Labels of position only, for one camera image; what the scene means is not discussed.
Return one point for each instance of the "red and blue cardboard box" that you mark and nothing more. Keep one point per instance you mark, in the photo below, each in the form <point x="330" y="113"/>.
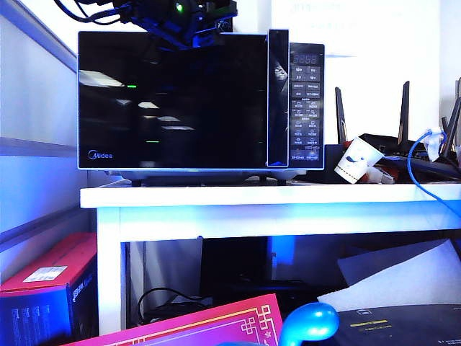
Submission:
<point x="39" y="288"/>

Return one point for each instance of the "white paper cup blue whale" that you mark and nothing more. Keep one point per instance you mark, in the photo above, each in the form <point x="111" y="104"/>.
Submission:
<point x="354" y="160"/>

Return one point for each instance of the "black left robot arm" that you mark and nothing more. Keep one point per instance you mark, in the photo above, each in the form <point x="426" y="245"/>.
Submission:
<point x="124" y="5"/>

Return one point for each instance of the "black box with yellow label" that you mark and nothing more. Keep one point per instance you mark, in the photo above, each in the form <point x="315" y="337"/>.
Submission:
<point x="403" y="328"/>

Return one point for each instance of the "pink gift box gold pattern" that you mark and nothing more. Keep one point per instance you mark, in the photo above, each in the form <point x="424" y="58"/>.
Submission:
<point x="201" y="324"/>

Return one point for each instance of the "black glass microwave door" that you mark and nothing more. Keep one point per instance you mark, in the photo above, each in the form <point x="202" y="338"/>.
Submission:
<point x="173" y="108"/>

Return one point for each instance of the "white paper sheet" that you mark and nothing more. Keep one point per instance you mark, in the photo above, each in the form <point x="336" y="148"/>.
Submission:
<point x="403" y="277"/>

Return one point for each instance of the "small black square box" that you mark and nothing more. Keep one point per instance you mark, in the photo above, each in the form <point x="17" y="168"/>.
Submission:
<point x="333" y="155"/>

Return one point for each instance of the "black and white microwave oven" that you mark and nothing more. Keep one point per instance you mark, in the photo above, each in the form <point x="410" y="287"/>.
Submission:
<point x="306" y="108"/>

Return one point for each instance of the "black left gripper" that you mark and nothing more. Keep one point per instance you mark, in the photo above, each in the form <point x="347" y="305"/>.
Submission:
<point x="173" y="14"/>

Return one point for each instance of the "white table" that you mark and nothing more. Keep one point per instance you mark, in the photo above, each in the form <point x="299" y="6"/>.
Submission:
<point x="216" y="196"/>

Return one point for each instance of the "small red white box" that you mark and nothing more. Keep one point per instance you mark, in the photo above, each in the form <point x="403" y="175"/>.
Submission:
<point x="381" y="176"/>

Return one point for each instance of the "black upright case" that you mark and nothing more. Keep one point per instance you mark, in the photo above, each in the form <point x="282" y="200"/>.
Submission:
<point x="234" y="259"/>

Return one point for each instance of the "glossy blue rounded object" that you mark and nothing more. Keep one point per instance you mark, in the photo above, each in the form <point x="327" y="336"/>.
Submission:
<point x="309" y="322"/>

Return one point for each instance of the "black router with antennas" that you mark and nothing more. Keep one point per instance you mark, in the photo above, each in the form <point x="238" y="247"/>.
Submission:
<point x="392" y="142"/>

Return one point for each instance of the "flat black device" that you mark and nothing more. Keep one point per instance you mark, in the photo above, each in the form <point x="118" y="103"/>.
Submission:
<point x="259" y="290"/>

